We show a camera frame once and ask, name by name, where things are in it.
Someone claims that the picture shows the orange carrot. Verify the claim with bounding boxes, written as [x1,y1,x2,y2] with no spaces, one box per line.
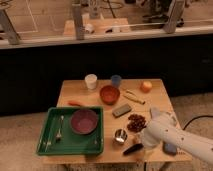
[68,101,82,107]

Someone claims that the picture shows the white paper cup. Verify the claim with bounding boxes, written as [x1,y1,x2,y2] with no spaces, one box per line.
[85,74,97,90]

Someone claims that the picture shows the yellow banana toy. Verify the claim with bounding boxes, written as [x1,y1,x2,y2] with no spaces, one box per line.
[123,90,145,105]

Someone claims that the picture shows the blue plastic cup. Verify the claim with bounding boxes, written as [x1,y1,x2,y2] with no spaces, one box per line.
[111,75,122,88]

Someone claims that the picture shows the grey sponge block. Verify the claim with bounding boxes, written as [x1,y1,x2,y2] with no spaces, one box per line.
[112,104,132,117]

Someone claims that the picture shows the black dish brush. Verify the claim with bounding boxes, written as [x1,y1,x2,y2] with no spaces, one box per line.
[123,143,143,155]

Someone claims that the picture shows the green plastic tray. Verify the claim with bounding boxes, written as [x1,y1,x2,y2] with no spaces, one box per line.
[37,106,104,156]

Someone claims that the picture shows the black cable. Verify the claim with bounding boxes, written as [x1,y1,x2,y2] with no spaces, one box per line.
[181,115,213,132]

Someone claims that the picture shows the small metal cup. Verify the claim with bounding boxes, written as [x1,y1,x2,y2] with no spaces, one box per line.
[114,129,128,144]

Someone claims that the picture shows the light blue cloth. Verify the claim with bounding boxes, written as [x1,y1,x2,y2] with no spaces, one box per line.
[150,107,162,118]

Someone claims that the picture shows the silver fork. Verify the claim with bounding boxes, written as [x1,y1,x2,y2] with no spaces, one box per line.
[56,115,64,141]

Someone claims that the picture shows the peach fruit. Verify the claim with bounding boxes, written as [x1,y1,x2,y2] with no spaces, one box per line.
[140,81,152,93]

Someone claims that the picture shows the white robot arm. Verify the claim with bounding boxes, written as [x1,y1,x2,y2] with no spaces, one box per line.
[140,114,213,165]

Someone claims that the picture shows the brown grape cluster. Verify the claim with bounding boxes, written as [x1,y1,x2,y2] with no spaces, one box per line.
[127,114,146,133]

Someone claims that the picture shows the purple bowl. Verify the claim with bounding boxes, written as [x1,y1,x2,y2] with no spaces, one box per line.
[70,109,99,135]

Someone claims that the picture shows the orange bowl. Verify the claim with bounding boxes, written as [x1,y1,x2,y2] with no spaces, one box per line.
[100,85,120,105]

